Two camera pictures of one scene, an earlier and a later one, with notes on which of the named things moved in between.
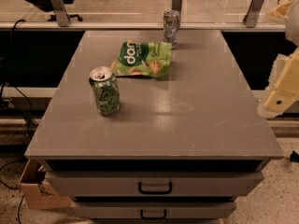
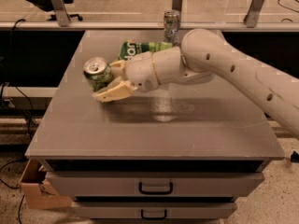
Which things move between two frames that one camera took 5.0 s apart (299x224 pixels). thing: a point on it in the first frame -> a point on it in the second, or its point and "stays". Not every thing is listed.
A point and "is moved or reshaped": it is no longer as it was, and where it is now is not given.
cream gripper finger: [283, 87] -> [118, 90]
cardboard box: [36, 191] stays
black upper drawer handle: [155, 192] stays
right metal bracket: [250, 19] stays
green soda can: [106, 90] is moved or reshaped
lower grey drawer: [151, 210] stays
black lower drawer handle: [153, 217] stays
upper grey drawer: [153, 183] stays
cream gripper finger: [278, 14] -> [119, 68]
